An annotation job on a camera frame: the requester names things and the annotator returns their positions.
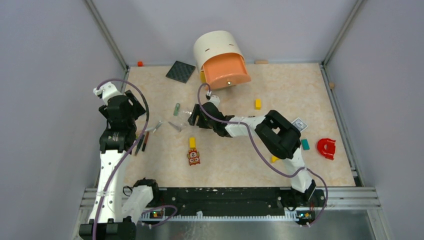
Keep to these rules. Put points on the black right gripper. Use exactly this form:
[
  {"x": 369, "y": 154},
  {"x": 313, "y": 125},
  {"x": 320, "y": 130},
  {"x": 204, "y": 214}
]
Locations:
[{"x": 192, "y": 120}]

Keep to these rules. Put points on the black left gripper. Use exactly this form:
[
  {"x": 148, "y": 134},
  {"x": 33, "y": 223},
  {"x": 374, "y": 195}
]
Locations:
[{"x": 136, "y": 107}]

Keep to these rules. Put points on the green tube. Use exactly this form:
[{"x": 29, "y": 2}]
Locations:
[{"x": 176, "y": 109}]

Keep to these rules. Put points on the small silver white tube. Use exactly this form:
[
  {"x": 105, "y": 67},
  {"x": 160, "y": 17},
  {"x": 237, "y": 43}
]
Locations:
[{"x": 160, "y": 122}]

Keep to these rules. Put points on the dark eyeliner pencil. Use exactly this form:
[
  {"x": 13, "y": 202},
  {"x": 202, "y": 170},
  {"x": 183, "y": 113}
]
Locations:
[{"x": 139, "y": 145}]

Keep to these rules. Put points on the small red glass vial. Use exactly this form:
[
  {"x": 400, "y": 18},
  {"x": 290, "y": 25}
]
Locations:
[{"x": 145, "y": 141}]

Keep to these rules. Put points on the peach top drawer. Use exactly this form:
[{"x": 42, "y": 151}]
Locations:
[{"x": 224, "y": 70}]

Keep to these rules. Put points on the cream round drawer organizer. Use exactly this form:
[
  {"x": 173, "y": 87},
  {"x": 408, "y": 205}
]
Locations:
[{"x": 212, "y": 44}]

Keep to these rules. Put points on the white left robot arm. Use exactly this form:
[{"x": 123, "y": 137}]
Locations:
[{"x": 108, "y": 221}]

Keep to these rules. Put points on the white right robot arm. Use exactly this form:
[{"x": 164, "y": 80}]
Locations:
[{"x": 280, "y": 137}]

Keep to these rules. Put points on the yellow rectangular block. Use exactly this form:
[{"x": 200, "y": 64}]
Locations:
[{"x": 192, "y": 142}]

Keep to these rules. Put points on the red owl number puzzle piece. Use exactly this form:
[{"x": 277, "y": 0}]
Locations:
[{"x": 193, "y": 157}]

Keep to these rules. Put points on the black textured square mat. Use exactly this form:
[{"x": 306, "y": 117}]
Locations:
[{"x": 180, "y": 72}]

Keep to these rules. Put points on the yellow block near drawer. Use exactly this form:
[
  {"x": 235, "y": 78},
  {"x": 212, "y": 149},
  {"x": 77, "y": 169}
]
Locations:
[{"x": 257, "y": 104}]

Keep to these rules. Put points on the wooden block at back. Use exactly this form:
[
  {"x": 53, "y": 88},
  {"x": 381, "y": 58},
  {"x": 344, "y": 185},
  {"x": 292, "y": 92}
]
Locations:
[{"x": 261, "y": 62}]

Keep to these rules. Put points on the yellow arch block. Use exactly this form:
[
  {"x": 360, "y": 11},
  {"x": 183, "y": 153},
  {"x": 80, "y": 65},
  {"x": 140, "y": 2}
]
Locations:
[{"x": 274, "y": 159}]

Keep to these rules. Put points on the teal small block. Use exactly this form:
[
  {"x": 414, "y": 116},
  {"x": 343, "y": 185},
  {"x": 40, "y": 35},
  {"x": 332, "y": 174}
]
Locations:
[{"x": 305, "y": 144}]

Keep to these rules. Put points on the red plastic clip toy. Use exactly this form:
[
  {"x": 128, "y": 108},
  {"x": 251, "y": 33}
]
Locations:
[{"x": 327, "y": 148}]

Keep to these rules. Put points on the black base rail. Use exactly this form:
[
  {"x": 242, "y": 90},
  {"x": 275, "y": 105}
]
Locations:
[{"x": 235, "y": 201}]

